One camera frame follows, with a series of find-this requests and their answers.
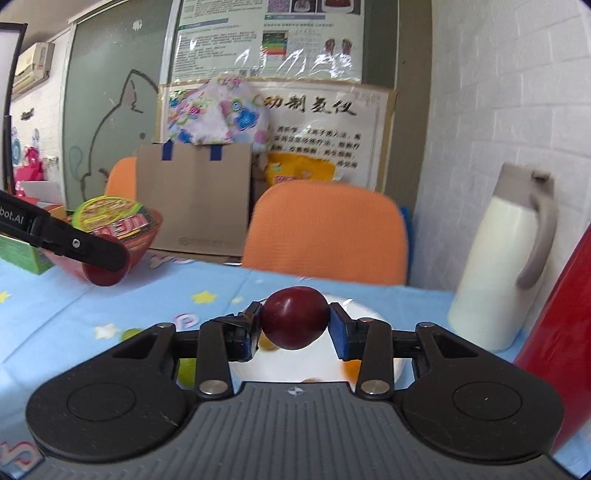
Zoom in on air conditioner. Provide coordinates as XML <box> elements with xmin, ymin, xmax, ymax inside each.
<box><xmin>13</xmin><ymin>42</ymin><xmax>55</xmax><ymax>94</ymax></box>

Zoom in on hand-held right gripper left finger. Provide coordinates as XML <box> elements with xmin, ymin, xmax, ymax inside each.
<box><xmin>111</xmin><ymin>302</ymin><xmax>265</xmax><ymax>400</ymax></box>

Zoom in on brown paper bag blue handles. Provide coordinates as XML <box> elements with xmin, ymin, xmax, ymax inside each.
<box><xmin>136</xmin><ymin>141</ymin><xmax>254</xmax><ymax>257</ymax></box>

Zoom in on red translucent bowl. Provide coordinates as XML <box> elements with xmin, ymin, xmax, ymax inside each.
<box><xmin>44</xmin><ymin>208</ymin><xmax>165</xmax><ymax>283</ymax></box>

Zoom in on red thermos jug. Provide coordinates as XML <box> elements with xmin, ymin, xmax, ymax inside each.
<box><xmin>513</xmin><ymin>228</ymin><xmax>591</xmax><ymax>455</ymax></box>

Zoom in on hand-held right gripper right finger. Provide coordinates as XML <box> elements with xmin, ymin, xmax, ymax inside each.
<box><xmin>329</xmin><ymin>302</ymin><xmax>481</xmax><ymax>400</ymax></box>

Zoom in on dark red plum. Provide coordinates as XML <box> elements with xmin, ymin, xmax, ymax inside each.
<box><xmin>87</xmin><ymin>234</ymin><xmax>128</xmax><ymax>288</ymax></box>
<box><xmin>262</xmin><ymin>286</ymin><xmax>330</xmax><ymax>350</ymax></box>

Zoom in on white thermos jug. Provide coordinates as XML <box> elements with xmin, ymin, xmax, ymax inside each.
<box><xmin>447</xmin><ymin>162</ymin><xmax>559</xmax><ymax>354</ymax></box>

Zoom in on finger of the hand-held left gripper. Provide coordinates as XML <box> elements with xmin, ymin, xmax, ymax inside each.
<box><xmin>39</xmin><ymin>213</ymin><xmax>131</xmax><ymax>274</ymax></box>

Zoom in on calligraphy wall poster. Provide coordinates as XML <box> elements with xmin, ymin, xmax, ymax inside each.
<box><xmin>157</xmin><ymin>82</ymin><xmax>398</xmax><ymax>195</ymax></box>

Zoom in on floral cloth bag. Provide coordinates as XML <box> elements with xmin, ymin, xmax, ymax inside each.
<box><xmin>166</xmin><ymin>76</ymin><xmax>271</xmax><ymax>153</ymax></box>

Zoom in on laminated wall poster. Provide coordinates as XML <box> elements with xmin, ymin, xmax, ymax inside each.
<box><xmin>168</xmin><ymin>0</ymin><xmax>368</xmax><ymax>85</ymax></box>

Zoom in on orange chair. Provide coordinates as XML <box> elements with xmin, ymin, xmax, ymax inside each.
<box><xmin>105</xmin><ymin>157</ymin><xmax>139</xmax><ymax>202</ymax></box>
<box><xmin>241</xmin><ymin>181</ymin><xmax>410</xmax><ymax>286</ymax></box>

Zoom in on black-framed white board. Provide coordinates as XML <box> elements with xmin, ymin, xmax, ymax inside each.
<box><xmin>0</xmin><ymin>23</ymin><xmax>28</xmax><ymax>195</ymax></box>

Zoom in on green box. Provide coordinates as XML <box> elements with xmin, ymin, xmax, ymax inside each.
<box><xmin>0</xmin><ymin>233</ymin><xmax>54</xmax><ymax>276</ymax></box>

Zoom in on instant noodle cup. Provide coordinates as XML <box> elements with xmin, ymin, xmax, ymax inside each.
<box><xmin>73</xmin><ymin>196</ymin><xmax>160</xmax><ymax>246</ymax></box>

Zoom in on blue star-printed tablecloth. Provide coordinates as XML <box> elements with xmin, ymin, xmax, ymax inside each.
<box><xmin>0</xmin><ymin>251</ymin><xmax>591</xmax><ymax>480</ymax></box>

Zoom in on white plate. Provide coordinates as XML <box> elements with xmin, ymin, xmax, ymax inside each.
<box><xmin>228</xmin><ymin>293</ymin><xmax>413</xmax><ymax>391</ymax></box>

